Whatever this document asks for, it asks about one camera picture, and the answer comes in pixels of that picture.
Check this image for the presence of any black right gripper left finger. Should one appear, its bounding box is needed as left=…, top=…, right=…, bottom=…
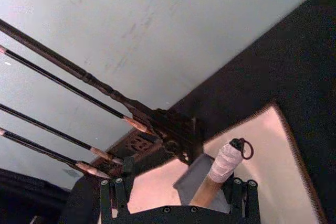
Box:
left=100, top=156, right=135, bottom=220

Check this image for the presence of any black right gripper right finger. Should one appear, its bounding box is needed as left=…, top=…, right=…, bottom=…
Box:
left=226, top=177, right=261, bottom=224

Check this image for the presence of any bamboo brush with white tape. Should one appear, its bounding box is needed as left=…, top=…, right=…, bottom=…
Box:
left=188, top=137, right=255, bottom=206

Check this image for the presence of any white felt mat brown edge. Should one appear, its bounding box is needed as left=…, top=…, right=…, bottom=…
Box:
left=110, top=103, right=328, bottom=224

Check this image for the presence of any dark wooden brush rack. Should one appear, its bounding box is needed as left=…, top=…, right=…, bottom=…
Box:
left=0, top=18, right=207, bottom=180

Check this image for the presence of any black handled hanging brush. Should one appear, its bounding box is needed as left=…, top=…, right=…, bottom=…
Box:
left=0, top=127, right=112, bottom=179
left=0, top=45, right=154, bottom=134
left=0, top=104, right=123, bottom=164

